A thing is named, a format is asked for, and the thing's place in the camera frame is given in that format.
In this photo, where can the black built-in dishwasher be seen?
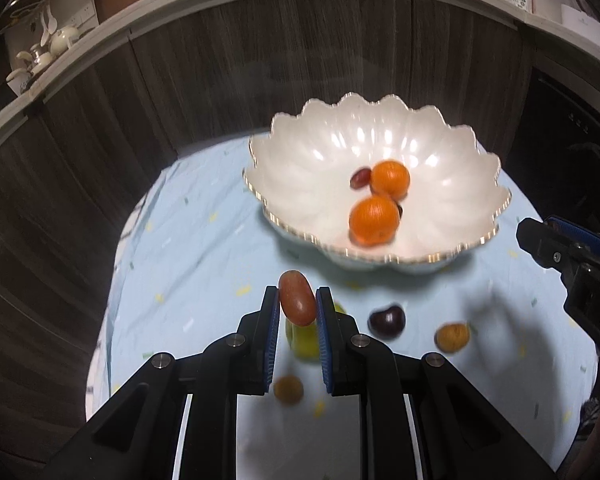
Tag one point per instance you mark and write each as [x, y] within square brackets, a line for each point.
[565, 150]

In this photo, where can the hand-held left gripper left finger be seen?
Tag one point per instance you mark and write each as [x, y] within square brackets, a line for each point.
[271, 340]

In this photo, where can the orange mandarin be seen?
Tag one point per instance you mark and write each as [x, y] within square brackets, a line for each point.
[374, 220]
[390, 178]

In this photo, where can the dark purple plum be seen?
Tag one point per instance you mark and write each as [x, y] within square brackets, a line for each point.
[386, 321]

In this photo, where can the white wall outlet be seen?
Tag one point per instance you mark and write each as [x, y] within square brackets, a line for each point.
[77, 17]

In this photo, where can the green apple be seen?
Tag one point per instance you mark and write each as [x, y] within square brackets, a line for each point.
[305, 342]

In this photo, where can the brown longan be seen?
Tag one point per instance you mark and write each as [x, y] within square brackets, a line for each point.
[287, 389]
[451, 337]

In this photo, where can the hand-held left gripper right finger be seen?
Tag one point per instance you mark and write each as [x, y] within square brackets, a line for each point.
[323, 345]

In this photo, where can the white hanging ladles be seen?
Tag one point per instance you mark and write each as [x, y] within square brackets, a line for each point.
[48, 27]

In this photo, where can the light blue patterned cloth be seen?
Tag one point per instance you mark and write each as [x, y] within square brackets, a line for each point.
[190, 270]

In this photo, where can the white kettle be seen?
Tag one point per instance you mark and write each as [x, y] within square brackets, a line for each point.
[34, 59]

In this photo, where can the white scalloped ceramic bowl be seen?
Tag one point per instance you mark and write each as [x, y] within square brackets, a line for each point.
[305, 175]

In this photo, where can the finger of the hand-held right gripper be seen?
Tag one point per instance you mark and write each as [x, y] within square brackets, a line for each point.
[585, 235]
[540, 242]

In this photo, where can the white round teapot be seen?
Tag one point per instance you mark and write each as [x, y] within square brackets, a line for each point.
[62, 39]

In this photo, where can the brown wooden cutting board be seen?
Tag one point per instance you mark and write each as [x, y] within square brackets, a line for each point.
[115, 5]

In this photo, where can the red grape tomato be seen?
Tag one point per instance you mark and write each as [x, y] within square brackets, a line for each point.
[297, 297]
[361, 177]

